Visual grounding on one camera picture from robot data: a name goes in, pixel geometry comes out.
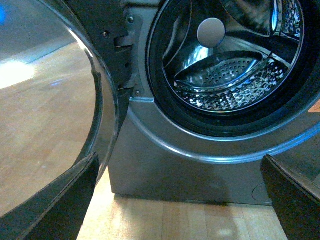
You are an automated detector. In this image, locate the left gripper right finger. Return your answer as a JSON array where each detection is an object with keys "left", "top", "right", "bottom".
[{"left": 260, "top": 155, "right": 320, "bottom": 240}]

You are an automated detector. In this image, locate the washing machine glass door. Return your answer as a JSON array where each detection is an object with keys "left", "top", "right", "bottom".
[{"left": 0, "top": 0, "right": 118, "bottom": 215}]

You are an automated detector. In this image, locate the grey front-load washing machine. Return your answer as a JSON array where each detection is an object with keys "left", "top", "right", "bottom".
[{"left": 67, "top": 0, "right": 320, "bottom": 207}]

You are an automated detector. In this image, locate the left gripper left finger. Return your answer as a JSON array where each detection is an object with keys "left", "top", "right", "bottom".
[{"left": 0, "top": 153, "right": 100, "bottom": 240}]

